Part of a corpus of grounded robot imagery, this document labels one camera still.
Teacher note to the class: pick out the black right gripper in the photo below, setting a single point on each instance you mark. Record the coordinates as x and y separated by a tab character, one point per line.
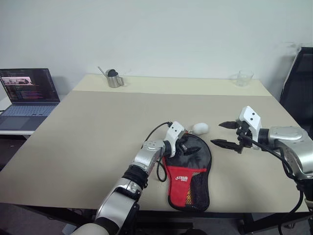
244	137

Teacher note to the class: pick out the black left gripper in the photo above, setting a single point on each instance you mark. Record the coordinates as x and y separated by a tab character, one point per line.
181	148

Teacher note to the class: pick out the black red paddle case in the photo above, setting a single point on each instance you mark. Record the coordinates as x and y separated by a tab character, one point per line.
181	178

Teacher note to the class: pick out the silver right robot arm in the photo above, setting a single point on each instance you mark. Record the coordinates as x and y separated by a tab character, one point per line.
293	147

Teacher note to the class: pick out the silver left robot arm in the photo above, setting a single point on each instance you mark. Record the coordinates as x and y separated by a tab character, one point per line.
137	171

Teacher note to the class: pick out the white ball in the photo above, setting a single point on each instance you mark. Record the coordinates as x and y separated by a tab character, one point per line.
200	128

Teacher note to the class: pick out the clear glass cup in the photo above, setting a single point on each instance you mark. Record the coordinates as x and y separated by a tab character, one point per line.
242	77

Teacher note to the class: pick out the black office chair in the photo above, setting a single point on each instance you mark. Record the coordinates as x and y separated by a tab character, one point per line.
298	85

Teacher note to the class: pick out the beige table mat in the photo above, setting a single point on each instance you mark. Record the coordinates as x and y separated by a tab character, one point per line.
97	134

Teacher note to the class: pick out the stainless steel cup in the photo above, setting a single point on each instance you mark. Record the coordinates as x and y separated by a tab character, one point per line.
115	80

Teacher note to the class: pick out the black round lump in cup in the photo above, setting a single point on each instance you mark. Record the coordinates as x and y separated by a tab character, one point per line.
113	72

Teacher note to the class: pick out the thin metal stick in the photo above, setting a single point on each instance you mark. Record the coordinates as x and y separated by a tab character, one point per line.
102	71

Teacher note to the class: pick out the open grey laptop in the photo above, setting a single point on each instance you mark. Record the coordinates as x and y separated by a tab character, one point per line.
29	85

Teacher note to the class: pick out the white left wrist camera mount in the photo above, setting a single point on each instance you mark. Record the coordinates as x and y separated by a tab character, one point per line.
174	133

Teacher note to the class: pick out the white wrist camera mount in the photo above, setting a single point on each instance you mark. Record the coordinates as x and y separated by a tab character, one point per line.
252	120
174	133

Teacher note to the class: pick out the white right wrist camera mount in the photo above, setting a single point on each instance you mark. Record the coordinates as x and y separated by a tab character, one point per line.
252	120

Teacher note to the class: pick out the black table frame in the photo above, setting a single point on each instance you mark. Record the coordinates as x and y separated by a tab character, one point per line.
269	220

